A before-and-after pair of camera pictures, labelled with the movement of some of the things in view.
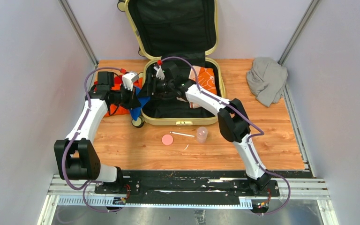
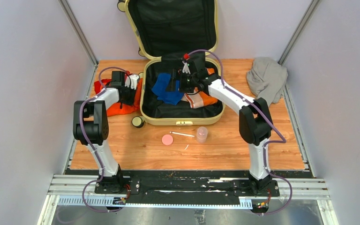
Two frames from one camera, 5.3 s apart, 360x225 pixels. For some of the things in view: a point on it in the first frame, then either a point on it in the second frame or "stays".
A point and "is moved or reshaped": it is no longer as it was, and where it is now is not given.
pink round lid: x=167 y=139 stays
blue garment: x=136 y=111 is moved or reshaped
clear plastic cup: x=202 y=134 stays
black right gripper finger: x=151 y=81 to x=171 y=86
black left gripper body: x=122 y=97 stays
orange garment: x=116 y=108 stays
